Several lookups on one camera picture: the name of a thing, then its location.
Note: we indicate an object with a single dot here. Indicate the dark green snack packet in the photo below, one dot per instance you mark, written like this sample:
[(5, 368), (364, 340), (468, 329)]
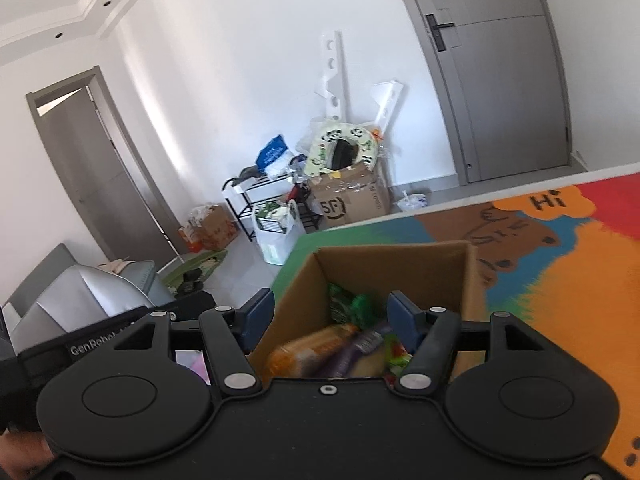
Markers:
[(350, 305)]

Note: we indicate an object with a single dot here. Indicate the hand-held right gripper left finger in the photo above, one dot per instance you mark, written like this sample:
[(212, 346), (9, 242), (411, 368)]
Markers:
[(259, 317)]

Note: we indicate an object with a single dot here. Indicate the open grey inner door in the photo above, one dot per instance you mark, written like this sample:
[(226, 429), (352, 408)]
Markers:
[(90, 160)]

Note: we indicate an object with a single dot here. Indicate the short white holed board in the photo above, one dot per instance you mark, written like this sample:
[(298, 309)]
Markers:
[(387, 105)]

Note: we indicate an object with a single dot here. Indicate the white bag of goods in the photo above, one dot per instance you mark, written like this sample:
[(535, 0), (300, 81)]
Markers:
[(275, 245)]

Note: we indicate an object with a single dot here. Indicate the round cracker packet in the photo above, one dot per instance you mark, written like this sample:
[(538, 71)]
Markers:
[(310, 350)]

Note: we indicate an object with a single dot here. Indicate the large taped cardboard box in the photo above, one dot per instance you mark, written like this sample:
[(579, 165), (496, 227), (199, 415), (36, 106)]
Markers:
[(350, 197)]

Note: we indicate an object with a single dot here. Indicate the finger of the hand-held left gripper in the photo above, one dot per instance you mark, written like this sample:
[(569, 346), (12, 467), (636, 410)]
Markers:
[(192, 305)]

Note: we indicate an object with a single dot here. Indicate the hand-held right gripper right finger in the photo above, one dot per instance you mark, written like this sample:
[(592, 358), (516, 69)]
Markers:
[(401, 317)]

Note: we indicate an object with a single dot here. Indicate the colourful printed table mat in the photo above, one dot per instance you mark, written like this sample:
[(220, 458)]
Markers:
[(575, 285)]

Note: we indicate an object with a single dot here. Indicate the white plastic bag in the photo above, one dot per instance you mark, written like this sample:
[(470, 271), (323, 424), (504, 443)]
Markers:
[(412, 202)]

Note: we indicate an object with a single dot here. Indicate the pink cloth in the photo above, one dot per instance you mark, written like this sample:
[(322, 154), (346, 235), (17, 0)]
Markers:
[(192, 362)]

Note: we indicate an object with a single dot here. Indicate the blue plastic bag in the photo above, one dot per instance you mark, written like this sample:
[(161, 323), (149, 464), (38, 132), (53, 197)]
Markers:
[(272, 152)]

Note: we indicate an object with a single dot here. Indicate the light green snack packet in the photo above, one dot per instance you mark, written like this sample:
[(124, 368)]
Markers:
[(397, 357)]

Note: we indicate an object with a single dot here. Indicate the black metal rack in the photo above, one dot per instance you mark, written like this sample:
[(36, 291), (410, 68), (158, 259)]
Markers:
[(235, 200)]

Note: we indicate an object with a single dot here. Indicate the green printed cushion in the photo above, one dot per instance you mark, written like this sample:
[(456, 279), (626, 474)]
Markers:
[(200, 265)]

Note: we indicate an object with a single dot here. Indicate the silver cover bundle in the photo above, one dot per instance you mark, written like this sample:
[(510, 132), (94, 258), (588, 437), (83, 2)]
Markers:
[(95, 295)]

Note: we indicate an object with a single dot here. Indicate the purple wafer packet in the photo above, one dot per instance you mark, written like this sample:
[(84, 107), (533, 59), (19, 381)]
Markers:
[(362, 345)]

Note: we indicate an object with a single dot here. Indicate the tall white holed board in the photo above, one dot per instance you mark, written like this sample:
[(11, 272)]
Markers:
[(334, 75)]

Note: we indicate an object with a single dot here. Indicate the small brown cardboard box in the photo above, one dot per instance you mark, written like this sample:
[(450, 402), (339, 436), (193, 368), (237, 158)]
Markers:
[(217, 230)]

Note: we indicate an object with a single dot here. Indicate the red and white carton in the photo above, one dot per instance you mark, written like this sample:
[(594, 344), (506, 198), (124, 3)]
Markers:
[(190, 240)]

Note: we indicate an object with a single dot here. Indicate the grey sofa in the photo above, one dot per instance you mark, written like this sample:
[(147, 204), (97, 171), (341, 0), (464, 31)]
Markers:
[(35, 280)]

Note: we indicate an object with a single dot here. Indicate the person's left hand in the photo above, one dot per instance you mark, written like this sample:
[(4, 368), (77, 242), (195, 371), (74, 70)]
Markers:
[(22, 455)]

